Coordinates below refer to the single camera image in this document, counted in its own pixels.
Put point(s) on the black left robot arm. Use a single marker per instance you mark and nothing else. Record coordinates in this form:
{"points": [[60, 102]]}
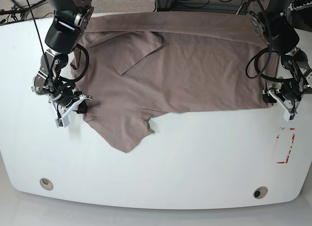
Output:
{"points": [[271, 22]]}

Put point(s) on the black tripod legs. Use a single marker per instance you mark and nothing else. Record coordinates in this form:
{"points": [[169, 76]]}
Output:
{"points": [[18, 13]]}

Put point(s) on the left table grommet hole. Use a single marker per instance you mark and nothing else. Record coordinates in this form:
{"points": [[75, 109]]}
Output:
{"points": [[46, 184]]}

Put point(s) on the right table grommet hole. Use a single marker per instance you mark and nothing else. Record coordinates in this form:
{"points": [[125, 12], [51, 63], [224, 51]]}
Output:
{"points": [[260, 192]]}

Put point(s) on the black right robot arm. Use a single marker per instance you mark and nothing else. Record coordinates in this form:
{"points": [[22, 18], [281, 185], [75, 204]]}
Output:
{"points": [[69, 23]]}

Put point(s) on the table grommet hole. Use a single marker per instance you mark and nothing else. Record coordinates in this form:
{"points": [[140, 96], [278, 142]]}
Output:
{"points": [[260, 192], [46, 184]]}

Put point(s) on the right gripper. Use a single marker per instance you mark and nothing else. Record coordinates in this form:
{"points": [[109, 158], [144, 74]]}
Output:
{"points": [[63, 105]]}

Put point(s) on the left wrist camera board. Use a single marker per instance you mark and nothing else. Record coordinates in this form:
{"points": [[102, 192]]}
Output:
{"points": [[289, 116]]}

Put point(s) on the white power strip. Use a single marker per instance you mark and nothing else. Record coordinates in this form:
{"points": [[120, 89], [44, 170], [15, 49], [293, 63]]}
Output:
{"points": [[297, 5]]}

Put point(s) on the red tape rectangle marking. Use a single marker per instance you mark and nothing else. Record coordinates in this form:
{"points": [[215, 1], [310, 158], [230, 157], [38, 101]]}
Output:
{"points": [[283, 145]]}

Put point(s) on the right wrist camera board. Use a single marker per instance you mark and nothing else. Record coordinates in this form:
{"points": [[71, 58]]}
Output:
{"points": [[62, 122]]}

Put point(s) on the mauve T-shirt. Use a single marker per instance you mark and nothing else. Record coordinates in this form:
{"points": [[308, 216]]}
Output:
{"points": [[143, 65]]}

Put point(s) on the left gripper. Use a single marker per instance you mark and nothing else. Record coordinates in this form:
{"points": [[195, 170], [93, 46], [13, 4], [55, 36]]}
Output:
{"points": [[289, 98]]}

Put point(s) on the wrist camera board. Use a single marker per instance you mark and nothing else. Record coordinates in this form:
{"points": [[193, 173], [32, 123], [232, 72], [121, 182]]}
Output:
{"points": [[289, 116], [62, 122]]}

